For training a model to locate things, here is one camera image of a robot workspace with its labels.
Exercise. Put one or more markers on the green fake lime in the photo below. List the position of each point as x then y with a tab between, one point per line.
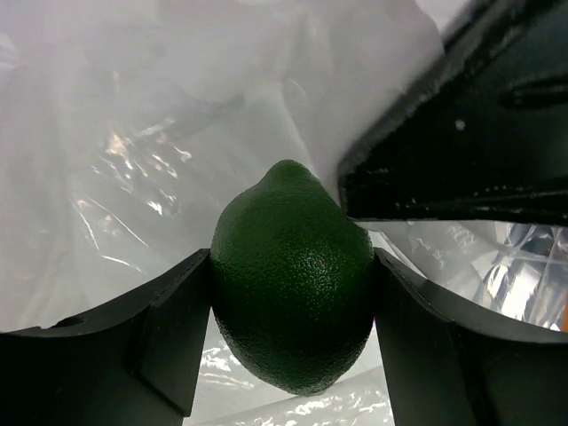
292	282

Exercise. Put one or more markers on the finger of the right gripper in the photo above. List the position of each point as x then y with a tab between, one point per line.
481	135

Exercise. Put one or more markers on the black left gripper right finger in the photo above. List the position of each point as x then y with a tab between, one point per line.
449	361

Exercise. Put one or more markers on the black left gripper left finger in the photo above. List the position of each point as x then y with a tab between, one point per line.
131	361

